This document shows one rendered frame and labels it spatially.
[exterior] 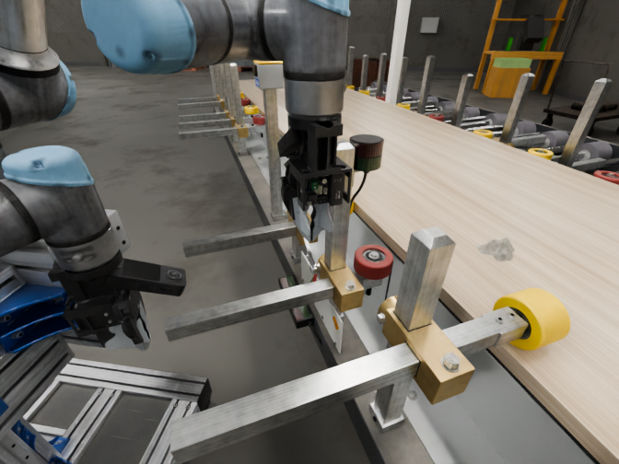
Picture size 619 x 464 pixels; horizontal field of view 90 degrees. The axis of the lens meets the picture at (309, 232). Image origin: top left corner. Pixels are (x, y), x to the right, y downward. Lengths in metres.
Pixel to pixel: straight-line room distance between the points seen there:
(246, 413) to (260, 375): 1.16
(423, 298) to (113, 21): 0.40
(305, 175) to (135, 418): 1.11
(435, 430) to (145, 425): 0.91
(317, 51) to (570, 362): 0.54
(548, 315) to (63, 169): 0.64
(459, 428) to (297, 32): 0.75
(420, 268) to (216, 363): 1.34
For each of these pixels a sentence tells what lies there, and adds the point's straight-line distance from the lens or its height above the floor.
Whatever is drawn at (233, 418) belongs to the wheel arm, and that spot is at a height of 0.96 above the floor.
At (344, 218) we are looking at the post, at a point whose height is 0.99.
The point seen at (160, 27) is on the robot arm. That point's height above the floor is 1.30.
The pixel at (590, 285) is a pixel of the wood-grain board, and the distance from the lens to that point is 0.78.
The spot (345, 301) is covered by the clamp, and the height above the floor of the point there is 0.85.
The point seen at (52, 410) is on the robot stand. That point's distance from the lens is 1.50.
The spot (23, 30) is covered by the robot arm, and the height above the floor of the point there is 1.30.
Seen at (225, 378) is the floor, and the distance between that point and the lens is 1.57.
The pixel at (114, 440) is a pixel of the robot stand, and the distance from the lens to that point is 1.33.
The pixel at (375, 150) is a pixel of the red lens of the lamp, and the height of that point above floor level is 1.13.
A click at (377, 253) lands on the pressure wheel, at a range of 0.66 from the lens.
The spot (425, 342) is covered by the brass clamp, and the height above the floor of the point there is 0.97.
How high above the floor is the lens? 1.30
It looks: 34 degrees down
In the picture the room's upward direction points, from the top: straight up
